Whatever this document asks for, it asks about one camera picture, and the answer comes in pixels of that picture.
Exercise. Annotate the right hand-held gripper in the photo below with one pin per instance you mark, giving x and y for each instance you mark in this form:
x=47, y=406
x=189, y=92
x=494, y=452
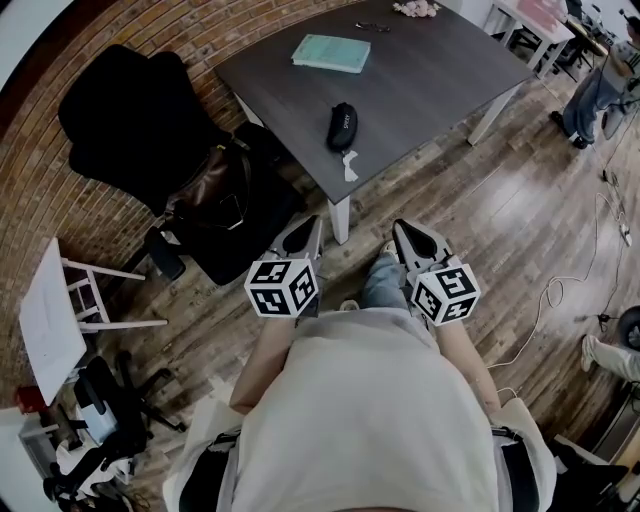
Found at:
x=447, y=295

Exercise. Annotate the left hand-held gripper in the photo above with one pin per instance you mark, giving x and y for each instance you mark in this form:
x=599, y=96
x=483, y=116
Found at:
x=277, y=290

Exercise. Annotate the white paper tag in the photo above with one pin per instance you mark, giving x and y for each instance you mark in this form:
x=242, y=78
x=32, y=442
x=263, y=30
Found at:
x=351, y=167

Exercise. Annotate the black glasses case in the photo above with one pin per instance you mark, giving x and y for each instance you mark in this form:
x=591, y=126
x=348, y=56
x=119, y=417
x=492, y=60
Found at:
x=342, y=125

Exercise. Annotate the person's right forearm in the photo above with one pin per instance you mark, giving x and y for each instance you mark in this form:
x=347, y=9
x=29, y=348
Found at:
x=467, y=360

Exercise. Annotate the person's left forearm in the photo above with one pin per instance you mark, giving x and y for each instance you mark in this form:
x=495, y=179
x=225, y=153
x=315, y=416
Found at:
x=260, y=365

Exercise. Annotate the person's light shoe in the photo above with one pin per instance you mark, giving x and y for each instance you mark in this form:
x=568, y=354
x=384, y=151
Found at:
x=389, y=250
x=349, y=305

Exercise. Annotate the person's jeans leg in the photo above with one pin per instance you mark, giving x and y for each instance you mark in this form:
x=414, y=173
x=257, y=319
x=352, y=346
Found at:
x=385, y=282

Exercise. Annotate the brown leather bag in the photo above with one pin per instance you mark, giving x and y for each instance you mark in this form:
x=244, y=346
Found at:
x=210, y=190

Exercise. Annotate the dark table with white legs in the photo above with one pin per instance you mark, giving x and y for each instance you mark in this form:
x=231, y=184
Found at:
x=425, y=75

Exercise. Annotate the person's cream shirt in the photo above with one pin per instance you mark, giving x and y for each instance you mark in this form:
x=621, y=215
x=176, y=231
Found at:
x=365, y=415

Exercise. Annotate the teal book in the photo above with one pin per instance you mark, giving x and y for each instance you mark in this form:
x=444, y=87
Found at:
x=332, y=52

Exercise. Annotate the white power strip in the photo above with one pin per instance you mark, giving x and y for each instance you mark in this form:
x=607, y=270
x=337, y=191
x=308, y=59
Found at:
x=625, y=232

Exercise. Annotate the black office chair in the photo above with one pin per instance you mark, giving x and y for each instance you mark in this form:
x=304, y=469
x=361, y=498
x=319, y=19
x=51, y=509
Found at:
x=125, y=115

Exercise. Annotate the dark eyeglasses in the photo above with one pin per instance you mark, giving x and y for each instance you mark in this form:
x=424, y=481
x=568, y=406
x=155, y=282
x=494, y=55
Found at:
x=372, y=26

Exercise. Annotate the pink flowers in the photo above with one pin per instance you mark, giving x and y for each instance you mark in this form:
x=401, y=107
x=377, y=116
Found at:
x=415, y=7

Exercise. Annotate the black swivel chair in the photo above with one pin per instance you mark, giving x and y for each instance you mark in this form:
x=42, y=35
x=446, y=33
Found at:
x=110, y=415

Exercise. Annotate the small white table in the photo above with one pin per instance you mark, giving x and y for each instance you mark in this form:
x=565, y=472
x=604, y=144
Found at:
x=50, y=320

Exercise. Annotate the red box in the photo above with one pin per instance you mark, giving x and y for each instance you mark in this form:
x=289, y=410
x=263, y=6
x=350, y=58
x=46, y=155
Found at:
x=27, y=400

